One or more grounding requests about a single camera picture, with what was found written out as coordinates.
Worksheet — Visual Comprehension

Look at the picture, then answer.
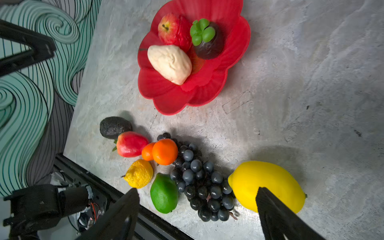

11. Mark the cream fake pear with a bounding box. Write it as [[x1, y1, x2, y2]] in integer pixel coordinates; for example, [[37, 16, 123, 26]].
[[147, 45, 192, 86]]

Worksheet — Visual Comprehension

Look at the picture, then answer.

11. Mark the small yellow fake lemon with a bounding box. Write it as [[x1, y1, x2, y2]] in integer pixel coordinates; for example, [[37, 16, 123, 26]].
[[122, 159, 154, 189]]

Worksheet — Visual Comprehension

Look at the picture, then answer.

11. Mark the green fake lime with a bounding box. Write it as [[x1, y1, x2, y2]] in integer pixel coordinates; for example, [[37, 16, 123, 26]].
[[150, 173, 179, 214]]

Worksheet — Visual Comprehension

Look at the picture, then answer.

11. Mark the dark maroon fake fruit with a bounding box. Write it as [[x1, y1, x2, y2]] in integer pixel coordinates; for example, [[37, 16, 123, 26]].
[[190, 19, 225, 60]]

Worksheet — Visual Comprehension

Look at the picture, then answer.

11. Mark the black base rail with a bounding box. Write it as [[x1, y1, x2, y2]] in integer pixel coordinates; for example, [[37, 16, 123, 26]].
[[55, 154, 191, 240]]

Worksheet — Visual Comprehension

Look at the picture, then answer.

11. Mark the red fake mango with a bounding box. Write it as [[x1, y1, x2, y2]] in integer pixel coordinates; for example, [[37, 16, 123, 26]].
[[113, 131, 149, 158]]

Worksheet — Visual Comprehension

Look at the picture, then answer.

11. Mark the large yellow fake lemon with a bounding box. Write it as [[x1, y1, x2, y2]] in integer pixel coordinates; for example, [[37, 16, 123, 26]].
[[228, 161, 306, 214]]

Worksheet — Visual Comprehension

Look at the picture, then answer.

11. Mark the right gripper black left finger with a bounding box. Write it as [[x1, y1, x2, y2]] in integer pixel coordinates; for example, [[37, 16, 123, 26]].
[[77, 188, 140, 240]]

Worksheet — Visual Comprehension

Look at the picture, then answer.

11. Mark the dark fake avocado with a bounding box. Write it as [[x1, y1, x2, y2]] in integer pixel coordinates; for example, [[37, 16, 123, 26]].
[[100, 117, 133, 140]]

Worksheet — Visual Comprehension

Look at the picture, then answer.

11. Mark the red fake apple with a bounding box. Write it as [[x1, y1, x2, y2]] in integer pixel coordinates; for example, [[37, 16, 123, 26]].
[[158, 13, 192, 53]]

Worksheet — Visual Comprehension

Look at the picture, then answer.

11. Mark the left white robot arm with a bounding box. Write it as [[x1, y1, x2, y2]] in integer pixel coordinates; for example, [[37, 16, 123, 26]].
[[3, 184, 93, 240]]

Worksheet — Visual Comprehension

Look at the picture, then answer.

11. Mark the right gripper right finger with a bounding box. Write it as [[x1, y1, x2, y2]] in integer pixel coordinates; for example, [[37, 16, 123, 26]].
[[256, 188, 325, 240]]

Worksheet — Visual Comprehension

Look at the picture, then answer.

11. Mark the small orange fake tangerine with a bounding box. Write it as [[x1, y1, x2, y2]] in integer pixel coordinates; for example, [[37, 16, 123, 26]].
[[142, 143, 156, 162]]

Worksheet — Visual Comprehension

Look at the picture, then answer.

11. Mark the dark fake grape bunch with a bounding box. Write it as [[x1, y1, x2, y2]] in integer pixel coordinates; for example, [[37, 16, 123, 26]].
[[157, 132, 238, 222]]

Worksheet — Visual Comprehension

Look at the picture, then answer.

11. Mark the red flower-shaped fruit bowl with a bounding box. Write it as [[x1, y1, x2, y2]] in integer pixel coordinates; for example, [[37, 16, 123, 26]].
[[138, 0, 251, 116]]

